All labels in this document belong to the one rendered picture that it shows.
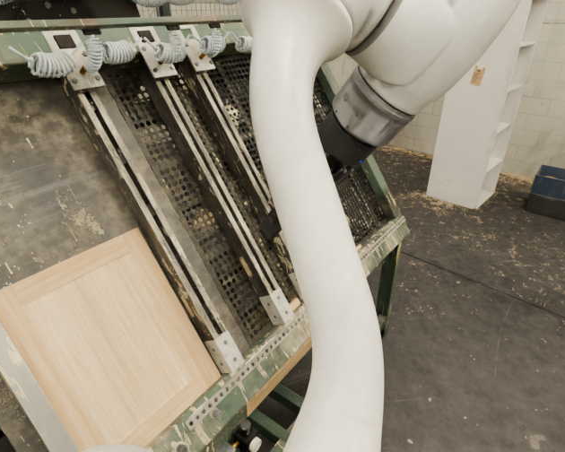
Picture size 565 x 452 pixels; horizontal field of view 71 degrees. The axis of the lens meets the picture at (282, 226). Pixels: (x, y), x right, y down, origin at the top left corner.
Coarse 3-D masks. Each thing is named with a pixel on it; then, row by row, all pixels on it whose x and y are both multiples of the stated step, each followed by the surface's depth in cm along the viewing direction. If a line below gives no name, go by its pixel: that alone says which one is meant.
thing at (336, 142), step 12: (324, 120) 50; (336, 120) 48; (324, 132) 50; (336, 132) 48; (324, 144) 50; (336, 144) 49; (348, 144) 48; (360, 144) 48; (336, 156) 49; (348, 156) 49; (360, 156) 49
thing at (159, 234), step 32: (64, 32) 119; (96, 32) 111; (96, 64) 116; (96, 96) 124; (96, 128) 122; (128, 160) 126; (128, 192) 125; (160, 224) 128; (160, 256) 129; (192, 288) 132; (192, 320) 132; (224, 352) 129
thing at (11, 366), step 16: (0, 336) 95; (0, 352) 94; (16, 352) 96; (0, 368) 93; (16, 368) 95; (16, 384) 95; (32, 384) 97; (16, 400) 96; (32, 400) 96; (32, 416) 95; (48, 416) 97; (48, 432) 96; (64, 432) 98; (48, 448) 95; (64, 448) 97
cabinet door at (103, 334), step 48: (144, 240) 128; (48, 288) 106; (96, 288) 114; (144, 288) 124; (48, 336) 104; (96, 336) 111; (144, 336) 120; (192, 336) 129; (48, 384) 101; (96, 384) 108; (144, 384) 116; (192, 384) 125; (96, 432) 105; (144, 432) 112
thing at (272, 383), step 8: (248, 320) 169; (256, 320) 170; (304, 344) 220; (296, 352) 215; (304, 352) 223; (288, 360) 209; (296, 360) 217; (280, 368) 204; (288, 368) 211; (280, 376) 206; (272, 384) 201; (264, 392) 196; (256, 400) 193; (248, 408) 188
